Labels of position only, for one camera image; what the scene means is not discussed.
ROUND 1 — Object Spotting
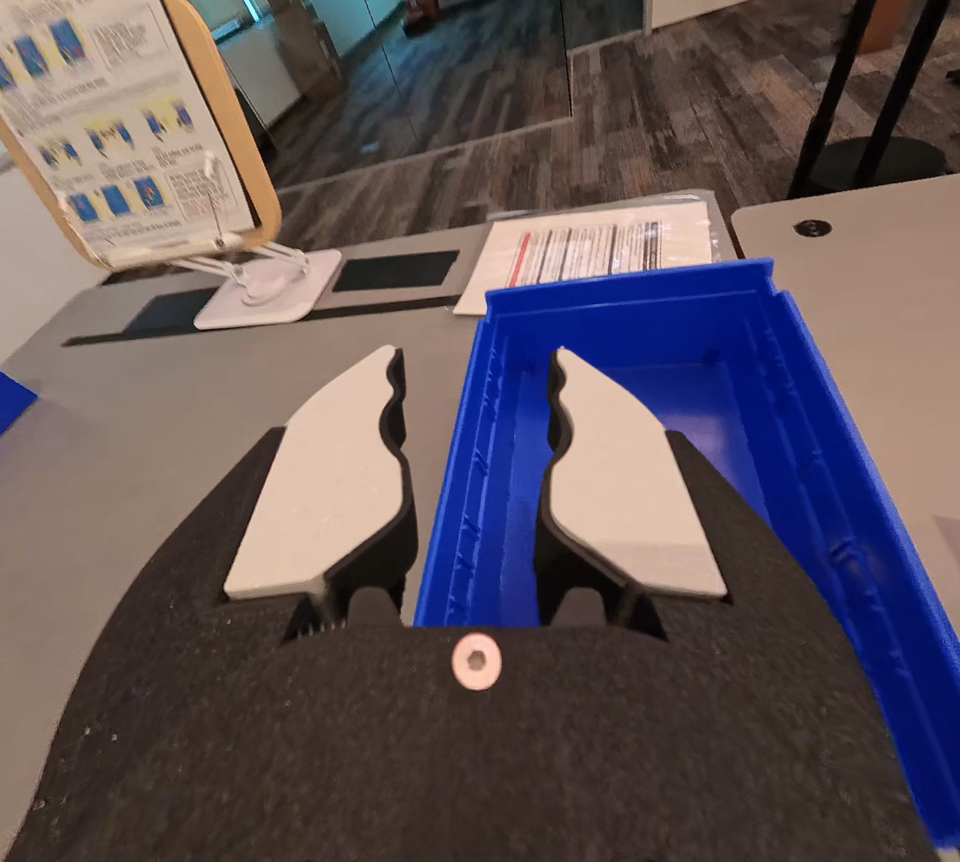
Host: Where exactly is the illustrated instruction sheet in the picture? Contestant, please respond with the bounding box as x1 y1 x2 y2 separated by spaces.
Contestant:
0 0 256 263

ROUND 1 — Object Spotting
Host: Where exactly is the stack of cardboard boxes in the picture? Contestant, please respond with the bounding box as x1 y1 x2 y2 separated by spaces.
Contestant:
255 0 342 102

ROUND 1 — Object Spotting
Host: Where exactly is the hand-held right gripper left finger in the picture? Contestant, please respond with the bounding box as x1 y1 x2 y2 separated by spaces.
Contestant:
223 345 420 607

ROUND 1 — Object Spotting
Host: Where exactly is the black round base table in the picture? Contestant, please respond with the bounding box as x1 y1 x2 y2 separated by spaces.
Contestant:
787 0 960 199

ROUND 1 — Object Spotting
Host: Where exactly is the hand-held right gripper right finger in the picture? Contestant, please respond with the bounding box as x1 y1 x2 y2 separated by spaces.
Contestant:
534 346 729 614

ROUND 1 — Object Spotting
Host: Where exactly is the wooden post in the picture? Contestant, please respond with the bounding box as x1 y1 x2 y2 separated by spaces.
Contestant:
858 0 924 53

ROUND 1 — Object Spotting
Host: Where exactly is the laminated paper sheet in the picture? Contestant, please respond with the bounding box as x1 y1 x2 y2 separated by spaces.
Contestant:
453 191 732 316

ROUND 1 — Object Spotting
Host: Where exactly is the blue plastic bin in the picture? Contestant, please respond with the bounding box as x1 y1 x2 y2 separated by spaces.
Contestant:
0 371 39 436
414 258 960 844

